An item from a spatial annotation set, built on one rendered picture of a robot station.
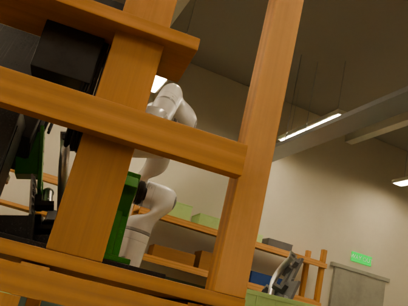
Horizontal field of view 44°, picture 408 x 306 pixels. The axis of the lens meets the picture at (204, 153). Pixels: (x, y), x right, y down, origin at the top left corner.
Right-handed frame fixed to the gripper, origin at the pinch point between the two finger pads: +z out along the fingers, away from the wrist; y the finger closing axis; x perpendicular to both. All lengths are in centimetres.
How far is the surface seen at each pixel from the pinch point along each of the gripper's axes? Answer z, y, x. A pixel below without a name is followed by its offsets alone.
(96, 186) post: -6.9, 8.3, 38.1
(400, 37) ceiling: -400, -51, -400
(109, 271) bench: -10, -7, 53
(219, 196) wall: -240, -347, -477
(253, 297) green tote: -75, -62, 11
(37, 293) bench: 6, -10, 56
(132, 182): -18.0, 1.4, 25.1
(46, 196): 6.2, -18.1, 4.7
